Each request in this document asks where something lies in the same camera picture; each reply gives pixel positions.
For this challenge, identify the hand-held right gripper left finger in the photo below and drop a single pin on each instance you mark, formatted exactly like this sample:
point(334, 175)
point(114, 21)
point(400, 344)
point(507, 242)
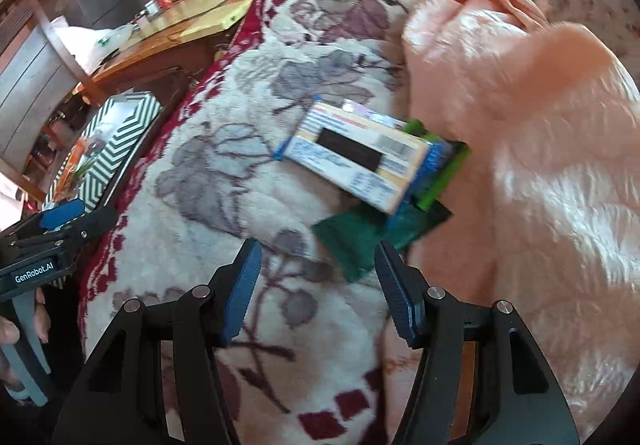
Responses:
point(245, 290)

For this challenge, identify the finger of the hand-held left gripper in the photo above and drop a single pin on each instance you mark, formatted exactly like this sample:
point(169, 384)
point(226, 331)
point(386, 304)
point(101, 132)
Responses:
point(95, 220)
point(62, 214)

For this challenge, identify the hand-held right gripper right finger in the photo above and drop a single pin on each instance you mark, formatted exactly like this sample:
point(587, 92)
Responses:
point(397, 290)

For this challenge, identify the dark green snack packet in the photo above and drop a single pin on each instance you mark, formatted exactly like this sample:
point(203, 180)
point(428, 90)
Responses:
point(350, 235)

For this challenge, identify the white box with striped rim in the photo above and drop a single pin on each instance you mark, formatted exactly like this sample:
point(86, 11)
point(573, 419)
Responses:
point(120, 140)

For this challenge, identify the blue and white snack packet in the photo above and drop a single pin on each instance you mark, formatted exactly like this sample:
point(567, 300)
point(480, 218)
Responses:
point(350, 160)

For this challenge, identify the person's left hand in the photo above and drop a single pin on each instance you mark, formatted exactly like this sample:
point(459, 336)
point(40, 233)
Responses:
point(9, 332)

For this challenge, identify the teal blue snack packet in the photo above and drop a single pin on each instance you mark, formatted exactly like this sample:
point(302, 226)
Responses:
point(407, 226)

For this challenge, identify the bright green snack packet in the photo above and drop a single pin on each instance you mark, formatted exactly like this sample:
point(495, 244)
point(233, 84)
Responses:
point(441, 180)

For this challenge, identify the wooden chair with grey back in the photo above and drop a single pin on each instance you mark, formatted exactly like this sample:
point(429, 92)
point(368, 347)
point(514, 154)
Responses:
point(25, 75)

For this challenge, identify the red and white floral blanket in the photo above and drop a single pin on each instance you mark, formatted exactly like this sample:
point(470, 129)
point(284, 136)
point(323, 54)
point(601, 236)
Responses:
point(200, 100)

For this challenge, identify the white plastic bag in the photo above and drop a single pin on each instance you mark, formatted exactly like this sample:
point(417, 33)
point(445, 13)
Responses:
point(100, 42)

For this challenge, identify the pink fleece blanket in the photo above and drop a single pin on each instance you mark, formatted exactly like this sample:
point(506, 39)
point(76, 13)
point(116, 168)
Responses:
point(525, 125)

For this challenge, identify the wooden table with yellow top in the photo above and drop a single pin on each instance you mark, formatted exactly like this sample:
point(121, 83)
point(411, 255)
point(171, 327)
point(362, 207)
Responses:
point(200, 10)

